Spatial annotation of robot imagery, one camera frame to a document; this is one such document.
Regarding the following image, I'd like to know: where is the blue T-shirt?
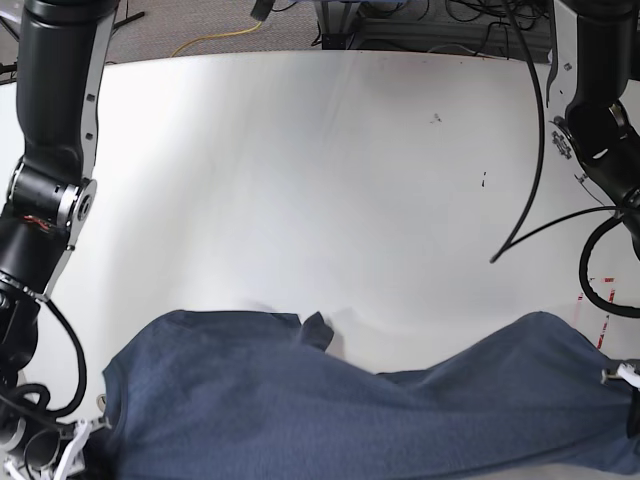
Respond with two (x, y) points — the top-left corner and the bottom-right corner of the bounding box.
(98, 311), (639, 479)

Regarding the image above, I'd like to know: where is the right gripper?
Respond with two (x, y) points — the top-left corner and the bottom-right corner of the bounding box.
(49, 417), (110, 480)

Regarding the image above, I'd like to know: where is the left table cable grommet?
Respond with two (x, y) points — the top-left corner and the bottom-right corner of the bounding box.
(96, 394), (107, 413)

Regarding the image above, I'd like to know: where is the yellow cable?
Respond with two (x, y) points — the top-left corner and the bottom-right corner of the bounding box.
(172, 17), (264, 57)

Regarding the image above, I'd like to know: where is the red tape rectangle marking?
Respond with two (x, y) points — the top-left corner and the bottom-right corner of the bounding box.
(572, 276), (617, 350)

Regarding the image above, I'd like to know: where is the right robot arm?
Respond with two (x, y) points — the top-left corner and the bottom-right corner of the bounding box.
(1, 1), (118, 479)

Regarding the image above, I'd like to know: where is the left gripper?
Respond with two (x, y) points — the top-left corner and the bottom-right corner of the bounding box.
(602, 363), (640, 390)

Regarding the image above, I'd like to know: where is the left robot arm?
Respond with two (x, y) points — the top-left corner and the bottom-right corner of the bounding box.
(504, 1), (639, 319)

